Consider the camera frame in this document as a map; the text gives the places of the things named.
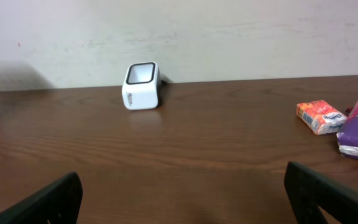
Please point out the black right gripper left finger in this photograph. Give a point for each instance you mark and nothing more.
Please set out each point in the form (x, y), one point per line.
(58, 202)

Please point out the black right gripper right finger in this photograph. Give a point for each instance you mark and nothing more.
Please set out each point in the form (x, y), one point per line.
(309, 192)

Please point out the small orange tissue pack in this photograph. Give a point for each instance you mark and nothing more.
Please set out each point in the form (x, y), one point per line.
(320, 117)

